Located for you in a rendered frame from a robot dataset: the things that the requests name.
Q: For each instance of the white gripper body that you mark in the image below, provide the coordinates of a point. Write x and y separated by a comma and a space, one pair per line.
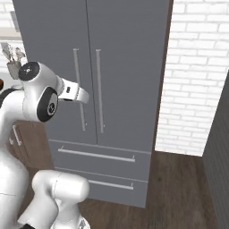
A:
83, 96

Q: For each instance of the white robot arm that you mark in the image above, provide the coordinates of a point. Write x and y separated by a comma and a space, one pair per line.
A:
13, 179

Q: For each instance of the grey fridge door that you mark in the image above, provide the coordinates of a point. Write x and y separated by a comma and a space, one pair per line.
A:
53, 32
131, 74

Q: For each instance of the tall grey fridge drawer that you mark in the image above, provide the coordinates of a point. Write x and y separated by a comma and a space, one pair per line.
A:
101, 165

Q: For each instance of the brown fridge side panel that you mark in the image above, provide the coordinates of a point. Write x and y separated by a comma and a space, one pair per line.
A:
164, 74

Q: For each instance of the short grey fridge drawer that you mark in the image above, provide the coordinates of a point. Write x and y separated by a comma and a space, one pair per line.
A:
119, 195

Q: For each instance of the brown cupboard door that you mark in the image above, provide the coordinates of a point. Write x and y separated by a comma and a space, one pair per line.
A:
34, 146

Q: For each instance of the grey utensil pot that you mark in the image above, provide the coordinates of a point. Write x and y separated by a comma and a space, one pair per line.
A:
13, 70

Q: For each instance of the red round object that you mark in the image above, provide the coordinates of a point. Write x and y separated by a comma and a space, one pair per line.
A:
1, 84

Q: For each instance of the grey kitchen tools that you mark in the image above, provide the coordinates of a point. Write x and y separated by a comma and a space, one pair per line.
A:
11, 53

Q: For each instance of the dark grey cabinet side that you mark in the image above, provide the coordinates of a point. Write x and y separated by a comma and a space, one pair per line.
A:
217, 161

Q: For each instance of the beige wall shelf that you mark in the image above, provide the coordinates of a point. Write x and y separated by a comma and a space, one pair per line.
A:
10, 33

